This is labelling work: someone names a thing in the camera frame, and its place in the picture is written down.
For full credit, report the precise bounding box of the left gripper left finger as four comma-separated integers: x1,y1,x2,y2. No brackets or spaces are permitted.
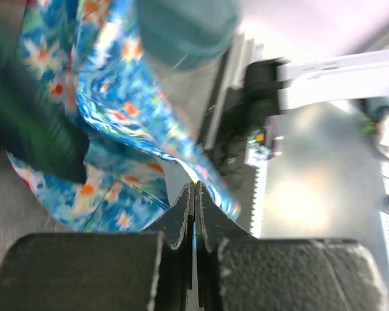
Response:
143,182,195,249

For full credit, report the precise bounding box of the dark green plaid cloth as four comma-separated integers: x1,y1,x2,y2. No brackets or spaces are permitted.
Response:
0,24,89,184

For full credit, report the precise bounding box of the floral blue cloth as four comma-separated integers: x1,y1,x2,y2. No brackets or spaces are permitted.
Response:
10,1,241,232

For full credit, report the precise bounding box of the slotted cable duct rail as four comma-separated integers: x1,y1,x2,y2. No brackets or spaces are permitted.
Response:
244,144,268,238

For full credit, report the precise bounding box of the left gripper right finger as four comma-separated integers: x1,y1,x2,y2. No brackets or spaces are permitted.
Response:
195,181,256,253

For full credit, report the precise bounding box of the teal plastic basin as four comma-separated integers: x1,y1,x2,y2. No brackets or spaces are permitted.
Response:
135,0,241,70

